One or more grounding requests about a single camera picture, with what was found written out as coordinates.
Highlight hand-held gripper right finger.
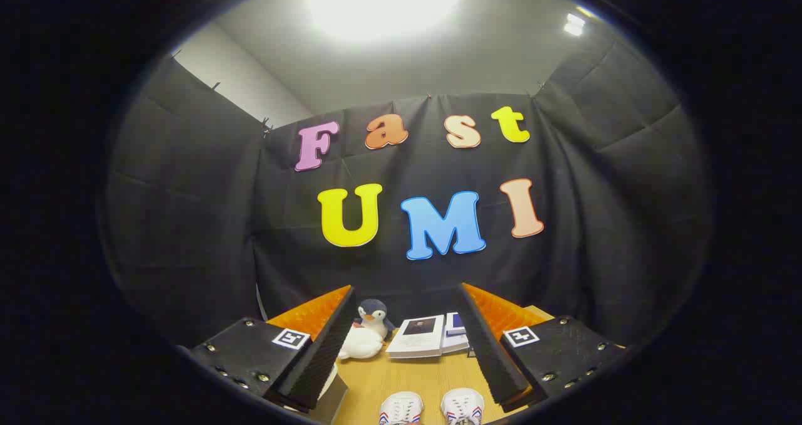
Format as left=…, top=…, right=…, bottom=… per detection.
left=455, top=282, right=628, bottom=412

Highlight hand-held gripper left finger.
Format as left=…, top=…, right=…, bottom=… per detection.
left=187, top=285, right=358, bottom=412

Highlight grey fabric storage box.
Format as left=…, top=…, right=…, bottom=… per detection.
left=282, top=364, right=350, bottom=424

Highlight white canvas shoe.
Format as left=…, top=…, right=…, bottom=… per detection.
left=440, top=387, right=485, bottom=425
left=378, top=391, right=425, bottom=425

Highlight white plush toy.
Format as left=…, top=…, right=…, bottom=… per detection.
left=337, top=326, right=384, bottom=360

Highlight penguin plush toy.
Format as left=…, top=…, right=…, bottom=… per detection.
left=357, top=298, right=397, bottom=339

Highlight white book with dark photo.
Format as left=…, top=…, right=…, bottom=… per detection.
left=385, top=315, right=445, bottom=359

